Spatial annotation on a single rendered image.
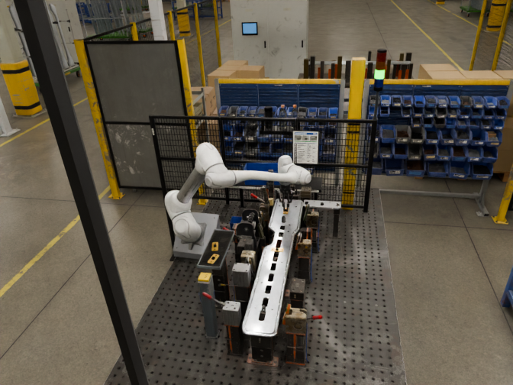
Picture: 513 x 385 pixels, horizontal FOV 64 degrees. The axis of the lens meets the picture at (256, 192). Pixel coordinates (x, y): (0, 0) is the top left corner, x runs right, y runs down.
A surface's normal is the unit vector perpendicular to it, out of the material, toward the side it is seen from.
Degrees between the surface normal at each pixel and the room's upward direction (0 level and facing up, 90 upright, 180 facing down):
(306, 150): 90
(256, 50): 90
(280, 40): 90
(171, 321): 0
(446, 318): 0
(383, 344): 0
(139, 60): 89
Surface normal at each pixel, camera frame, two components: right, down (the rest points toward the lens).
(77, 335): -0.04, -0.87
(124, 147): -0.22, 0.49
